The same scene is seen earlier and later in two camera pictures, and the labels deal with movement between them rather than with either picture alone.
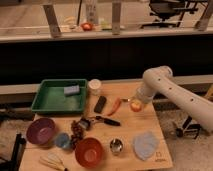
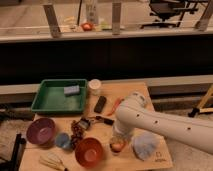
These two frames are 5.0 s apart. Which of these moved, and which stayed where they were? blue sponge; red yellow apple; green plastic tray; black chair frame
Moved: red yellow apple
Stayed: green plastic tray; blue sponge; black chair frame
